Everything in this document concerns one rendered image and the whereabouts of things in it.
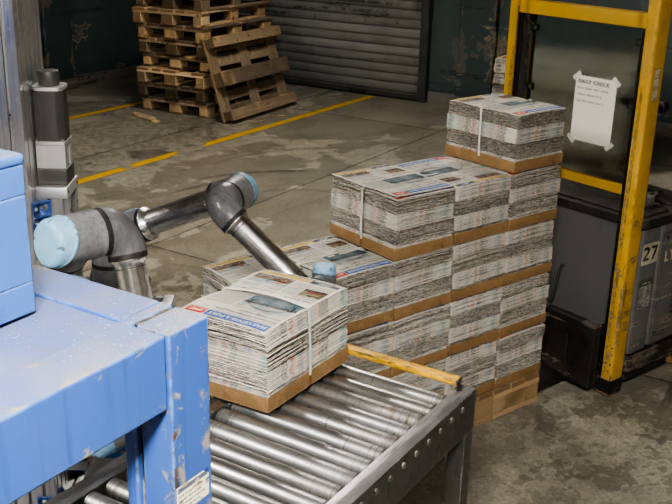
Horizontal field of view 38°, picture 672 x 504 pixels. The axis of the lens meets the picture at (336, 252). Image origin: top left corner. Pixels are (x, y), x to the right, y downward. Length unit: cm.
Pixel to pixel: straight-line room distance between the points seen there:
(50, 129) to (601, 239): 254
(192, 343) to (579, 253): 347
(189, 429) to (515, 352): 300
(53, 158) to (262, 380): 90
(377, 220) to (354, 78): 763
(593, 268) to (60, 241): 280
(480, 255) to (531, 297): 41
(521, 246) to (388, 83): 704
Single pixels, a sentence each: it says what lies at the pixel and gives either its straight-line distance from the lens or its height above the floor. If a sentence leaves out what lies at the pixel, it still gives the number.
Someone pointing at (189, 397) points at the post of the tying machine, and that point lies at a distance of 122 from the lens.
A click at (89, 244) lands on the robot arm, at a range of 231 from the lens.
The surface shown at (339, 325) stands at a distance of 268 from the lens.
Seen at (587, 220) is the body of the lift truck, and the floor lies 72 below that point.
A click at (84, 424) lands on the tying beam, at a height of 149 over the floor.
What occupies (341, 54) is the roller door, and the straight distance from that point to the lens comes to 1110.
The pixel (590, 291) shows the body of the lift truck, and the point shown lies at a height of 39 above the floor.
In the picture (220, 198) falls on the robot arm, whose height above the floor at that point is 118.
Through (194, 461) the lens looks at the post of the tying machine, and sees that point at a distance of 127.
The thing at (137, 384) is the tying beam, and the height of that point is 151.
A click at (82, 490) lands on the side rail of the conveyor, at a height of 80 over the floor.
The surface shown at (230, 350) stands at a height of 95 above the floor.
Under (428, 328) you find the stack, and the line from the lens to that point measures 368.
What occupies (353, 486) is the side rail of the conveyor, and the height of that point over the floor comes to 80.
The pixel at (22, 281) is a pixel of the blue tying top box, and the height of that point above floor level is 160.
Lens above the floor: 203
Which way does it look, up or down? 20 degrees down
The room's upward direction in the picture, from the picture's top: 1 degrees clockwise
